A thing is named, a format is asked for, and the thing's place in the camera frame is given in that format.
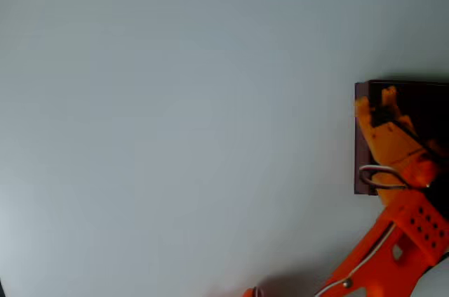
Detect dark brown box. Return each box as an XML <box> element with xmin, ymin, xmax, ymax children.
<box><xmin>354</xmin><ymin>79</ymin><xmax>449</xmax><ymax>196</ymax></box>

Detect thin servo wire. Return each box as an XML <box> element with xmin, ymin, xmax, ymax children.
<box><xmin>314</xmin><ymin>222</ymin><xmax>398</xmax><ymax>297</ymax></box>

